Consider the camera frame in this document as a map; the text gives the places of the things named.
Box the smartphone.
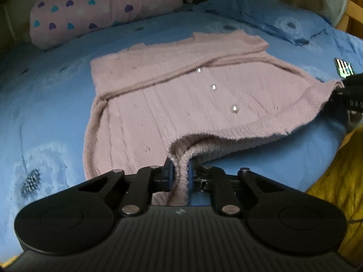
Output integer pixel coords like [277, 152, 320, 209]
[334, 58, 357, 79]

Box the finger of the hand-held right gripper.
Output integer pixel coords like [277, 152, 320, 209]
[330, 88, 348, 105]

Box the pink heart-pattern pillow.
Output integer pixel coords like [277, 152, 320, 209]
[30, 0, 184, 50]

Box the yellow blanket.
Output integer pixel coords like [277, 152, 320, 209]
[305, 125, 363, 270]

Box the pink knitted cardigan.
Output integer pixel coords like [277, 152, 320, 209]
[83, 30, 345, 207]

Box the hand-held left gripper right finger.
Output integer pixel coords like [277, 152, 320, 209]
[188, 161, 285, 216]

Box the blue floral bed sheet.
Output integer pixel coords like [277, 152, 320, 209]
[0, 0, 363, 264]

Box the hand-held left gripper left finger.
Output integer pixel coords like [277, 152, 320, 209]
[77, 160, 174, 216]

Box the blue floral pillow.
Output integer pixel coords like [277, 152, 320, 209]
[203, 0, 332, 46]

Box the wooden rail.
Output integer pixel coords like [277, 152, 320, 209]
[336, 0, 363, 33]

